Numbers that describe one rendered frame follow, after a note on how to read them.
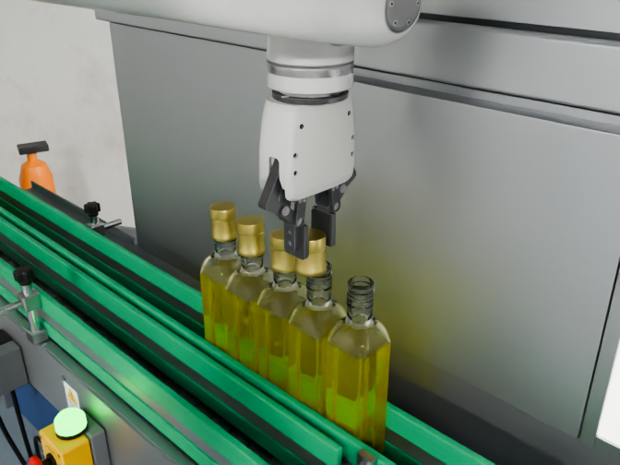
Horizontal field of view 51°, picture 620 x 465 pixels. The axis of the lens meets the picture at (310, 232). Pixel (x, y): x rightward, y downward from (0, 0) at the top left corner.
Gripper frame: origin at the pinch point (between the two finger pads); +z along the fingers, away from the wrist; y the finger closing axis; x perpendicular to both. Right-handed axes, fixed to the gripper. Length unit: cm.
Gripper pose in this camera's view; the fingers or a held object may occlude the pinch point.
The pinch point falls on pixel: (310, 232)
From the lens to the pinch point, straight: 70.0
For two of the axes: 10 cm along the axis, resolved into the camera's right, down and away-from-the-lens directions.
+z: 0.0, 9.0, 4.3
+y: -7.0, 3.1, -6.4
